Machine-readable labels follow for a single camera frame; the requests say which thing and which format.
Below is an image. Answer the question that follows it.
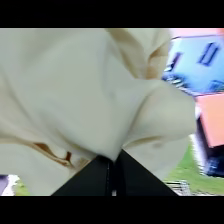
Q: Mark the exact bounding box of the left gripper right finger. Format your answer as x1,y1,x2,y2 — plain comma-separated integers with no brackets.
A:
112,149,178,197

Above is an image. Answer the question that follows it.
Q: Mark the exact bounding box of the cream shirt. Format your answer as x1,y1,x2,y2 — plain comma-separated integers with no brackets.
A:
0,28,198,197

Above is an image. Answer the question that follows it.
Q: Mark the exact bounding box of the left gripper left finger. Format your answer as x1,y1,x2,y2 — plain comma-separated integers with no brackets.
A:
51,154,114,197

